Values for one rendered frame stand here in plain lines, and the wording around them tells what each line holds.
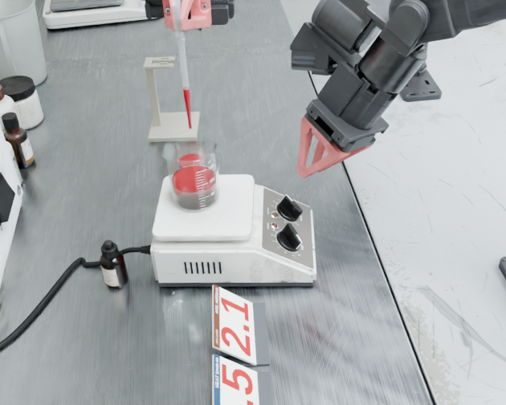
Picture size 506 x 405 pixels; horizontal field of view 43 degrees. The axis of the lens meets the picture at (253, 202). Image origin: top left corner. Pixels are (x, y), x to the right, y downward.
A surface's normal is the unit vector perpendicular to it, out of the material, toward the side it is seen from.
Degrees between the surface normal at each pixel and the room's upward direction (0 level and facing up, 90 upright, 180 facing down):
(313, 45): 72
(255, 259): 90
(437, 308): 0
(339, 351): 0
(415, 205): 0
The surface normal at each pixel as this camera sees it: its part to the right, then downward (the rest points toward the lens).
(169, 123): -0.04, -0.77
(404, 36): -0.63, 0.52
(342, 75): -0.62, 0.24
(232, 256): -0.03, 0.64
